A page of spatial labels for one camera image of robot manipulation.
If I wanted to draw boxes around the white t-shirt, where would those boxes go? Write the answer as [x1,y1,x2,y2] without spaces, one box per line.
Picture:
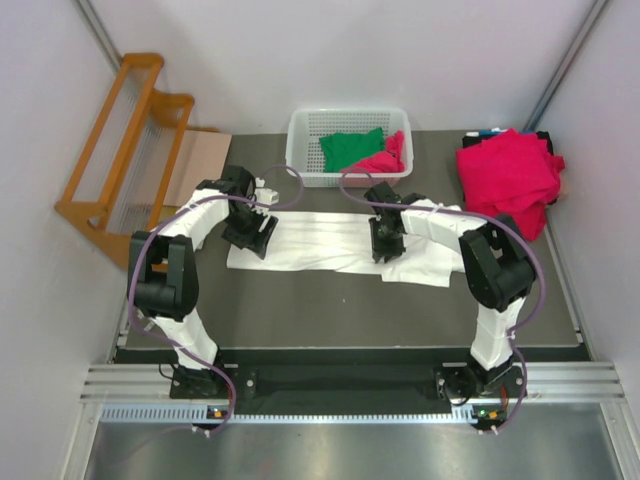
[226,212,464,288]

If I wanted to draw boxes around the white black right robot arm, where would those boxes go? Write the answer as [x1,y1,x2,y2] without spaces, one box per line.
[364,182,537,396]

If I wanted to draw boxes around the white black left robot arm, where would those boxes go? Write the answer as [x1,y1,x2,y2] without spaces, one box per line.
[128,166,279,397]

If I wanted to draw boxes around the black folded shirt under stack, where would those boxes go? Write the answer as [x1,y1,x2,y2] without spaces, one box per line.
[462,129,555,155]

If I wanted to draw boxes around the stack of folded pink shirts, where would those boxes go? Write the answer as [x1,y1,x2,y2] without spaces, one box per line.
[456,129,566,242]

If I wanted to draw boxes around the pink t-shirt in basket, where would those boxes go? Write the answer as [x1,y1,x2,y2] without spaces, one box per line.
[340,130,405,174]

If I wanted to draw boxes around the brown cardboard sheet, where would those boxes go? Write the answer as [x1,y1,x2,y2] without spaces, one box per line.
[163,129,232,207]

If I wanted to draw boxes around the white plastic laundry basket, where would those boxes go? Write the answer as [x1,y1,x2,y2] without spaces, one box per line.
[285,107,414,188]

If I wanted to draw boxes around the green t-shirt in basket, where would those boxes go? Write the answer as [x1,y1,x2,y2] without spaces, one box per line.
[319,128,385,173]

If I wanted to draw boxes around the orange wooden rack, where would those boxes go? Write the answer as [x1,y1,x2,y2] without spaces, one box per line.
[55,53,194,269]

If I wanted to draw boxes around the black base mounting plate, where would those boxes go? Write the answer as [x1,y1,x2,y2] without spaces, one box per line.
[169,347,523,416]

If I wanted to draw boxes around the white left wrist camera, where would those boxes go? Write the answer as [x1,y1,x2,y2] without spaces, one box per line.
[254,178,279,206]

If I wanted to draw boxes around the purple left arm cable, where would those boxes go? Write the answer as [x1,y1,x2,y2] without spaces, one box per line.
[127,164,305,434]

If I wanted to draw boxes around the aluminium frame rail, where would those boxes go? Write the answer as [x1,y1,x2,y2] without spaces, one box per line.
[80,362,625,426]

